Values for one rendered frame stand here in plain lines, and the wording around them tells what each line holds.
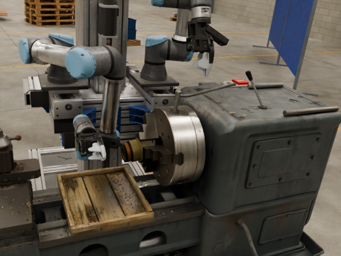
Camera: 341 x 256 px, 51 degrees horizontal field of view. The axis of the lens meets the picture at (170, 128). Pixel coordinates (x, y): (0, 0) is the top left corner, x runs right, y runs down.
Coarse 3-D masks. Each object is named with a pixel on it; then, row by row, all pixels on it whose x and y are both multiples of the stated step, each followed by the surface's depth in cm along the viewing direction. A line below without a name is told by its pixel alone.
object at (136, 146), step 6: (120, 144) 138; (126, 144) 135; (132, 144) 135; (138, 144) 135; (144, 144) 137; (120, 150) 140; (126, 150) 134; (132, 150) 134; (138, 150) 135; (126, 156) 134; (132, 156) 135; (138, 156) 135
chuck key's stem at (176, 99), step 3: (177, 90) 132; (180, 90) 133; (177, 93) 132; (180, 93) 132; (177, 96) 132; (174, 99) 134; (177, 99) 133; (174, 102) 134; (177, 102) 134; (174, 105) 134; (177, 105) 134; (174, 108) 135; (174, 111) 136
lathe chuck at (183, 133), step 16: (160, 112) 138; (160, 128) 139; (176, 128) 130; (192, 128) 132; (160, 144) 148; (176, 144) 128; (192, 144) 131; (192, 160) 132; (160, 176) 144; (176, 176) 133; (192, 176) 137
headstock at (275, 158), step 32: (224, 96) 153; (256, 96) 157; (288, 96) 161; (224, 128) 128; (256, 128) 130; (288, 128) 136; (320, 128) 146; (224, 160) 131; (256, 160) 138; (288, 160) 145; (320, 160) 155; (224, 192) 136; (256, 192) 147; (288, 192) 155
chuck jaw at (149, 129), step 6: (144, 114) 143; (150, 114) 143; (144, 120) 144; (150, 120) 142; (144, 126) 140; (150, 126) 141; (156, 126) 142; (144, 132) 140; (150, 132) 141; (156, 132) 142; (138, 138) 140; (144, 138) 139; (150, 138) 140; (156, 138) 141
